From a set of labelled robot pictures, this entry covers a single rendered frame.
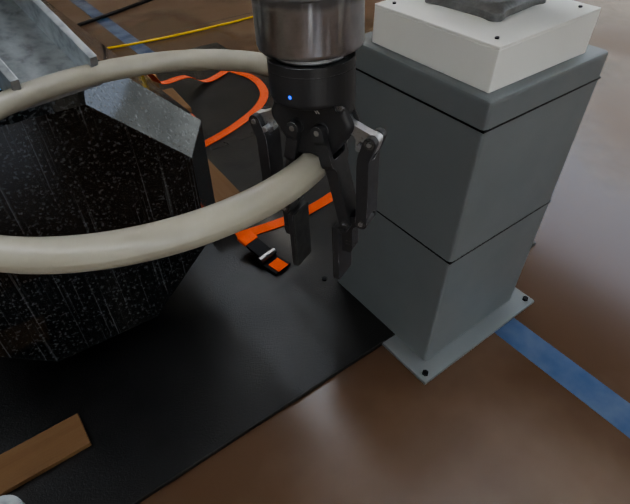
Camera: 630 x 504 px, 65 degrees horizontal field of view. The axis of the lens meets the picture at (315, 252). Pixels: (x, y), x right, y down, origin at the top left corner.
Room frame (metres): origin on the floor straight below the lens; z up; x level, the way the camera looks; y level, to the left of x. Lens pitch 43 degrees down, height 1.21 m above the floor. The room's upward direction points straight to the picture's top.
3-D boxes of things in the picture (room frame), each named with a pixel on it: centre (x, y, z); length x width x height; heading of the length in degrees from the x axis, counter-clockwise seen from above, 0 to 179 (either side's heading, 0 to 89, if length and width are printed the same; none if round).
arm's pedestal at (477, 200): (1.11, -0.35, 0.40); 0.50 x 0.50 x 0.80; 37
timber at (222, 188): (1.56, 0.40, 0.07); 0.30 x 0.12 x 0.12; 34
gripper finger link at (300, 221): (0.42, 0.02, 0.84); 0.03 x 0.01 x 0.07; 150
